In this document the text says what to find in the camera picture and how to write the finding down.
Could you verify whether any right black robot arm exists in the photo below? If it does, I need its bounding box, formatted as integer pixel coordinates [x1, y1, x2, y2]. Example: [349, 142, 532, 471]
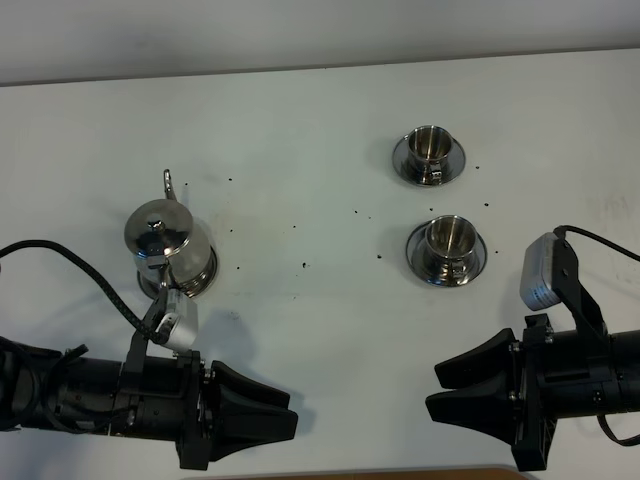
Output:
[425, 314, 639, 472]

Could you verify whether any round steel teapot trivet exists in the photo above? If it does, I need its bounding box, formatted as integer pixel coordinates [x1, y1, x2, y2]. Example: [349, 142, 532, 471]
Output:
[136, 247, 218, 299]

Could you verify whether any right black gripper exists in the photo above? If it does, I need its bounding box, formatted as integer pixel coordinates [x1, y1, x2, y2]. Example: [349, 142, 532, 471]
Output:
[425, 314, 620, 472]

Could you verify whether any stainless steel teacup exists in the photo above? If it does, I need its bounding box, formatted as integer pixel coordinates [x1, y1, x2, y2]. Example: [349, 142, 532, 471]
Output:
[405, 125, 453, 185]
[425, 215, 478, 278]

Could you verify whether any left braided black cable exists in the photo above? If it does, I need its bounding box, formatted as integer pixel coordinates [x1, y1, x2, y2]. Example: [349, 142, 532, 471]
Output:
[0, 240, 166, 346]

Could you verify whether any near stainless steel saucer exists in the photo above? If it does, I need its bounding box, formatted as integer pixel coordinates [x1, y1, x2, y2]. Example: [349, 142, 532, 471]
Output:
[405, 218, 487, 287]

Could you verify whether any stainless steel saucer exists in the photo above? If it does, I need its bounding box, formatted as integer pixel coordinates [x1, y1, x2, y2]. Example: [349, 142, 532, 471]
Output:
[392, 135, 466, 188]
[405, 218, 487, 287]

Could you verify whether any far stainless steel saucer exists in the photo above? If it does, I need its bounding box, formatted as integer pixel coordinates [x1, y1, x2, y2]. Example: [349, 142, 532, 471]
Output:
[392, 135, 466, 188]

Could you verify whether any stainless steel teapot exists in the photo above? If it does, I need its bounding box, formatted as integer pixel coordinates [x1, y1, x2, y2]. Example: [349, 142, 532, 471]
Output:
[124, 169, 213, 290]

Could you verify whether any right black camera cable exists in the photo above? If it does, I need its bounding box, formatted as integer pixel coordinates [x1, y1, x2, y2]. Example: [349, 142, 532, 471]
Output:
[552, 225, 640, 262]

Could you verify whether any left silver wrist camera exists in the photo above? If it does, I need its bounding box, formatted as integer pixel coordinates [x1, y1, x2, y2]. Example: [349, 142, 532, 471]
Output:
[156, 289, 199, 353]

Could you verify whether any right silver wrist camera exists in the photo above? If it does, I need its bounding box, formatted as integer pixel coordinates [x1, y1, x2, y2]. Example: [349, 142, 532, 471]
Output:
[519, 232, 560, 311]

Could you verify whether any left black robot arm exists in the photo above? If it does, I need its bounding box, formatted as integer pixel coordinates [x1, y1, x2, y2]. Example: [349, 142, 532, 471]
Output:
[1, 337, 298, 470]

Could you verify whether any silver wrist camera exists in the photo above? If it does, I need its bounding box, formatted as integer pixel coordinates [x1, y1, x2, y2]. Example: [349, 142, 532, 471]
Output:
[519, 232, 560, 311]
[156, 289, 199, 353]

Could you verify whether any far stainless steel teacup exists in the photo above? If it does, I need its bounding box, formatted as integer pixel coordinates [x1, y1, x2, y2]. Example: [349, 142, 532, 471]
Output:
[405, 125, 453, 185]

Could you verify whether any near stainless steel teacup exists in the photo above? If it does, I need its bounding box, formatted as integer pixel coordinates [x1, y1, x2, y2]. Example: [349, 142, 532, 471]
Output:
[425, 215, 478, 278]

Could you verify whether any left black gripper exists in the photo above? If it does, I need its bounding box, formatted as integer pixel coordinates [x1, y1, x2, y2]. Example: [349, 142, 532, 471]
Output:
[115, 350, 298, 471]

